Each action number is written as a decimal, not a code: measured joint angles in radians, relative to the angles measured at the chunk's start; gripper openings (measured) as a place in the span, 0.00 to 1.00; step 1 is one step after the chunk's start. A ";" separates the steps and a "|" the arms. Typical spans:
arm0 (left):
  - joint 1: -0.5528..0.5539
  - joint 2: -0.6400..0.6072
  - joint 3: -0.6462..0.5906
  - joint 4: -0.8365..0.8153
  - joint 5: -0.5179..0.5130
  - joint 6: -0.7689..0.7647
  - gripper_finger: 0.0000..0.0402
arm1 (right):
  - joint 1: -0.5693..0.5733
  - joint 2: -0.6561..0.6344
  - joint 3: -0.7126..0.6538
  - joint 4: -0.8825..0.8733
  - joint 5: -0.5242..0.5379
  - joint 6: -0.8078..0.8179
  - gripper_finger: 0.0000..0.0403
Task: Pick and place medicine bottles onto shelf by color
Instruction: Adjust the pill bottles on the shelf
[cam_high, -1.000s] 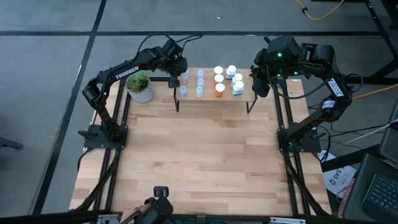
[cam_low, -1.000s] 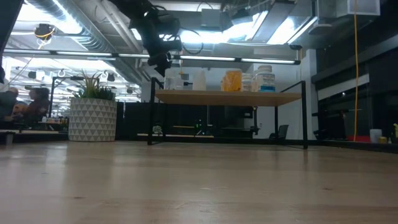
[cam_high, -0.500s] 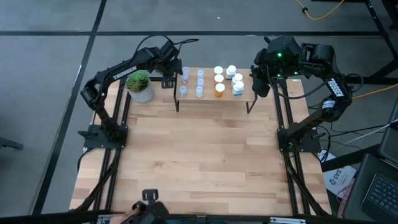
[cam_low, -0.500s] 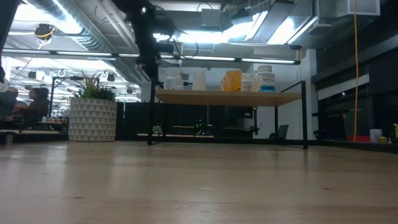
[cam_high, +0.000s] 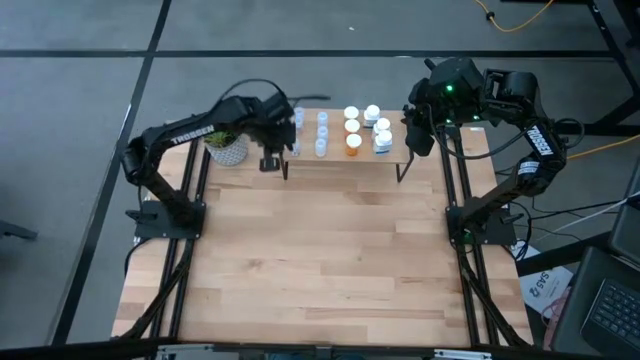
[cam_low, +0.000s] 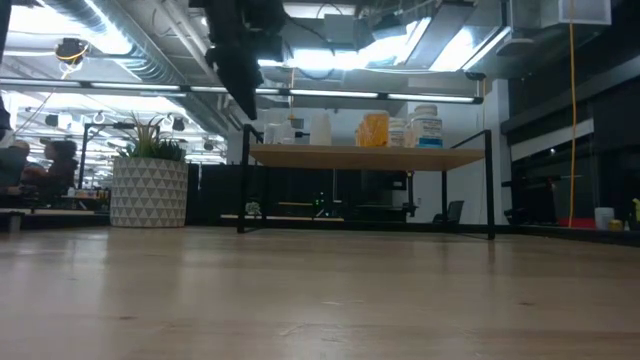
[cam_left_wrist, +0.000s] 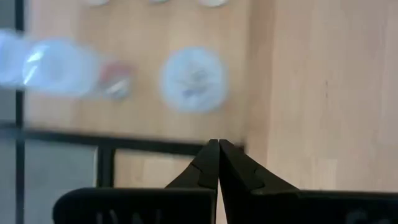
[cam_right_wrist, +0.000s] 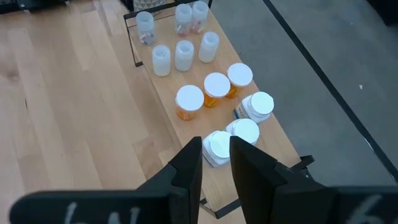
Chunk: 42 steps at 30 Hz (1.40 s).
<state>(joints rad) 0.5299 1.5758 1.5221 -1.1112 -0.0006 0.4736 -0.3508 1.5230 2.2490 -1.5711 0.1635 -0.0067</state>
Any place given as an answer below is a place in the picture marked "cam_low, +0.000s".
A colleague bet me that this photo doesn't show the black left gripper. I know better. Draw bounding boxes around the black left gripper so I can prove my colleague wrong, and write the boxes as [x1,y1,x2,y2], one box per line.
[189,0,289,121]

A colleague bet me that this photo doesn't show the orange pill bottle white cap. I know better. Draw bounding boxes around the orange pill bottle white cap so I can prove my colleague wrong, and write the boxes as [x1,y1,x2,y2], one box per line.
[355,110,391,148]

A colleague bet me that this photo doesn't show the overhead LED light bar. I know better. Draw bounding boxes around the overhead LED light bar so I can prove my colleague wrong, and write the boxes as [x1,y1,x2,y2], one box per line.
[0,78,485,105]

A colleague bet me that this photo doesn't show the green potted plant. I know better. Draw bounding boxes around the green potted plant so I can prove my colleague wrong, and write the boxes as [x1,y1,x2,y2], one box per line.
[117,112,186,162]

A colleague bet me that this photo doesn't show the wooden background table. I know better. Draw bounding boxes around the wooden background table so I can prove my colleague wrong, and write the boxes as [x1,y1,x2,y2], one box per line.
[236,123,497,241]

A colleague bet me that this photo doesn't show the white triangle-pattern plant pot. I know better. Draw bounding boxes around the white triangle-pattern plant pot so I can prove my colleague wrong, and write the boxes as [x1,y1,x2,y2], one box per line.
[109,156,190,229]

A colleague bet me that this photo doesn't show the person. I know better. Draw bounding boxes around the person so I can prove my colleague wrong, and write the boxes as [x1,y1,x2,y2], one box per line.
[0,141,32,194]
[22,139,80,201]

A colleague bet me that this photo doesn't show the black office chair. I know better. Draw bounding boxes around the black office chair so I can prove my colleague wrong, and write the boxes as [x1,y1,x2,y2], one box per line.
[432,200,465,225]

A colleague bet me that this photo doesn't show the red plastic bin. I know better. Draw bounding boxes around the red plastic bin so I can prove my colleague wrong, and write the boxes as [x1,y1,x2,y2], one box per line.
[555,216,597,230]

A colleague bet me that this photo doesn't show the white cup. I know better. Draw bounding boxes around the white cup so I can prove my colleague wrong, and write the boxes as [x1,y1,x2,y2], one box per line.
[593,206,615,231]

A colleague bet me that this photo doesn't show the black ceiling cable reel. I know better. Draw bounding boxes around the black ceiling cable reel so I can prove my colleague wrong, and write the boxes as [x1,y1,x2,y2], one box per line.
[53,37,91,66]

